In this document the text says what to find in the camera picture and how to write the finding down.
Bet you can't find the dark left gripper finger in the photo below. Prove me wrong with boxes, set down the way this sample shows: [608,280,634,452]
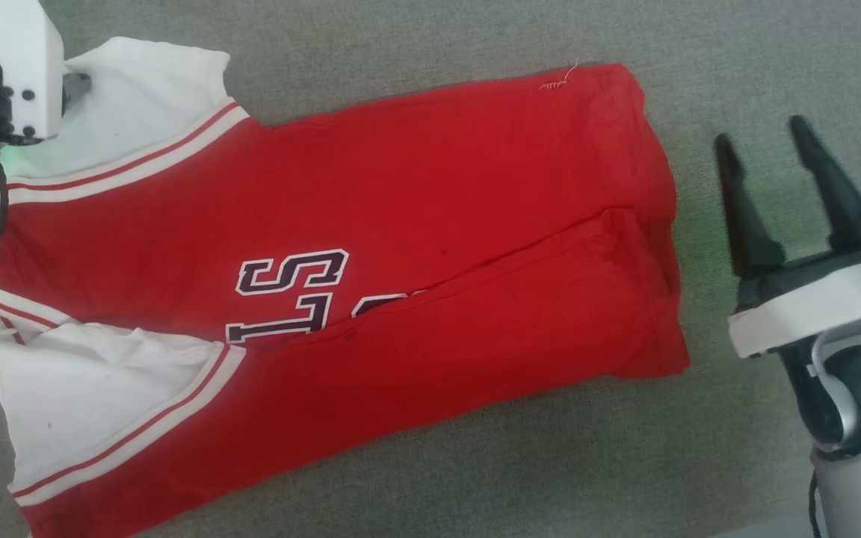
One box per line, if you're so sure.
[64,72,93,113]

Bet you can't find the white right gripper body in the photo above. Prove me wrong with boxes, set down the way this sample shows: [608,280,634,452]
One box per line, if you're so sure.
[726,249,861,361]

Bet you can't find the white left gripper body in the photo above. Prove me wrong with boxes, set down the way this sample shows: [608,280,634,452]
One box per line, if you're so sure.
[0,0,67,143]

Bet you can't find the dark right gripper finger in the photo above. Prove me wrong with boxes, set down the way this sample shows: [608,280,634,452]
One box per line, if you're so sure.
[713,132,788,279]
[786,114,861,253]

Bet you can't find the red and white jersey shirt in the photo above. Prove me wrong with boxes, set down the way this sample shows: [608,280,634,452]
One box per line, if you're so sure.
[0,37,691,538]

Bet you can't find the grey-green fabric sofa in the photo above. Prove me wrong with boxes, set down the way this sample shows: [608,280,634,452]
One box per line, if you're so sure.
[0,0,861,538]

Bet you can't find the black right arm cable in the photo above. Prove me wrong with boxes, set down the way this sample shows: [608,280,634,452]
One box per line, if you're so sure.
[806,448,861,538]

